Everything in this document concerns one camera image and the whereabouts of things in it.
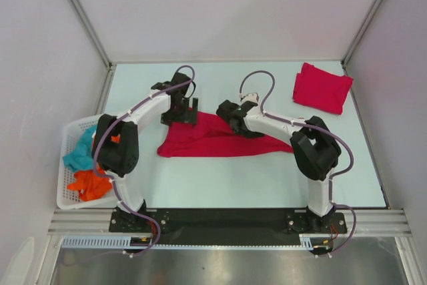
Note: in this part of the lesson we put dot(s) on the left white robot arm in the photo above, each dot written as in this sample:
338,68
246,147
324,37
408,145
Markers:
116,143

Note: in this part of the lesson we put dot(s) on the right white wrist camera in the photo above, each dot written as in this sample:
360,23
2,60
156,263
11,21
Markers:
253,97

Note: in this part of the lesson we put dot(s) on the magenta t shirt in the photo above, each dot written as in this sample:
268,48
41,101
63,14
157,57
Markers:
321,90
211,137

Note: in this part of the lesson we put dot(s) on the orange t shirt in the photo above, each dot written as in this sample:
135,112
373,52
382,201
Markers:
89,185

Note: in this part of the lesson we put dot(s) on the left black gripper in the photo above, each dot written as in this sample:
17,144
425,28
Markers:
189,116

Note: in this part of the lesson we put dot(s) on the teal t shirt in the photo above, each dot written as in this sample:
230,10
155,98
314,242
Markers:
80,158

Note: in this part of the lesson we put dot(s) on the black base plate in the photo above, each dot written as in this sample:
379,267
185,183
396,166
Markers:
235,225

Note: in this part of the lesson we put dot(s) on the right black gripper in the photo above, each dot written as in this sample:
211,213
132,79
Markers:
255,134

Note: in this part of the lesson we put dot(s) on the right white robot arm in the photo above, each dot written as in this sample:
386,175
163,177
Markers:
316,153

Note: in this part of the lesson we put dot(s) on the folded magenta t shirt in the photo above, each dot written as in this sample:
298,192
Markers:
321,90

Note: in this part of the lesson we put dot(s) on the grey slotted cable duct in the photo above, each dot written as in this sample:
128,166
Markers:
129,244

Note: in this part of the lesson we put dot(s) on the white plastic laundry basket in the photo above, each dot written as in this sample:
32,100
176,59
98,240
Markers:
66,199

